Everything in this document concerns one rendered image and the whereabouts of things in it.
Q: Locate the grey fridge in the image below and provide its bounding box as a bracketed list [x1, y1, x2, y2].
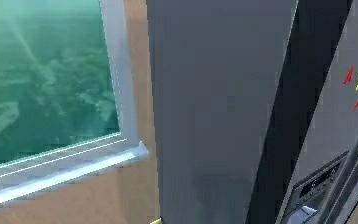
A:
[145, 0, 358, 224]

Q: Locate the grey framed window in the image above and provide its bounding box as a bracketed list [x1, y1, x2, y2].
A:
[0, 0, 150, 211]

